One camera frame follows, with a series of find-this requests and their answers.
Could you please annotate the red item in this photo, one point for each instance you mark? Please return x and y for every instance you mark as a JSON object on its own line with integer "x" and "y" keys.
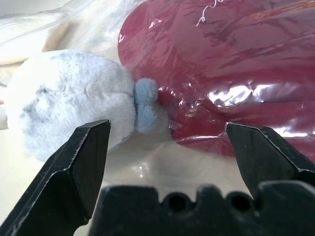
{"x": 221, "y": 73}

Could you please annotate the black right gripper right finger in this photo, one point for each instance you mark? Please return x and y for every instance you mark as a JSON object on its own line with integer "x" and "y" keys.
{"x": 265, "y": 157}

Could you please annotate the clear plastic bag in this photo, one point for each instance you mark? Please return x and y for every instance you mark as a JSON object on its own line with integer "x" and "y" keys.
{"x": 103, "y": 37}

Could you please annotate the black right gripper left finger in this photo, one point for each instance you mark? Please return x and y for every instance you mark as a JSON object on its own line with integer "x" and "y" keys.
{"x": 61, "y": 186}

